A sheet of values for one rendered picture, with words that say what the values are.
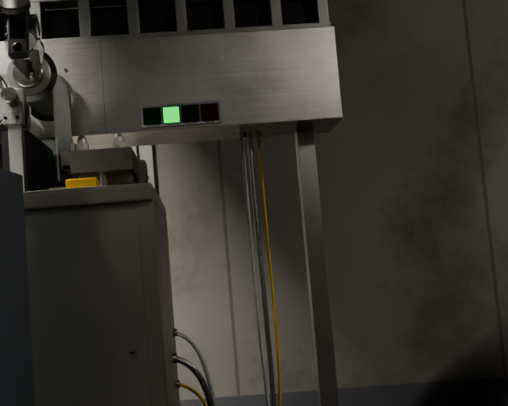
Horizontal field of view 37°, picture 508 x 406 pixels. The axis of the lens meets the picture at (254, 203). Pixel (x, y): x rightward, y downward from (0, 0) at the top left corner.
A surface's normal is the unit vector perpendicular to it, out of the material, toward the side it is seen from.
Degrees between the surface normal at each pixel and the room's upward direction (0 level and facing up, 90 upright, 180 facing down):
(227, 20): 90
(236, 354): 90
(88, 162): 90
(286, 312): 90
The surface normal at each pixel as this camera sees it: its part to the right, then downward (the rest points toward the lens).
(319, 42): 0.07, -0.10
